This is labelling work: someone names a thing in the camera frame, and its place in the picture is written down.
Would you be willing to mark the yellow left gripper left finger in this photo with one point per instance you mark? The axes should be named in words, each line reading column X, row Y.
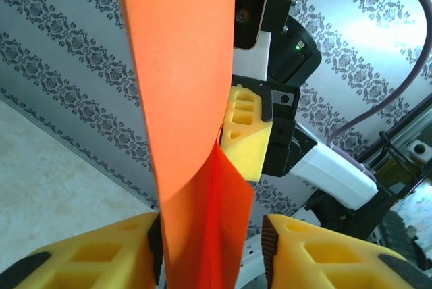
column 141, row 268

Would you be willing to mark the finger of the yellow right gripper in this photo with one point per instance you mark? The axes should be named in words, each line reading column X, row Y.
column 249, row 150

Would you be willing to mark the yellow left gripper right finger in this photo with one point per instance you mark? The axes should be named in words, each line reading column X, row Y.
column 293, row 268

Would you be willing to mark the orange paper sheet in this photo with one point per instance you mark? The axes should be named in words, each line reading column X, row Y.
column 182, row 66

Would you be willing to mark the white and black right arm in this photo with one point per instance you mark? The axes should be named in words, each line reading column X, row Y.
column 337, row 174

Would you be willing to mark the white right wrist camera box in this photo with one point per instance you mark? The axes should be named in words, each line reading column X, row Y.
column 251, row 59

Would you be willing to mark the aluminium mounting rail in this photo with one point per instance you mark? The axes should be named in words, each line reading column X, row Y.
column 415, row 123

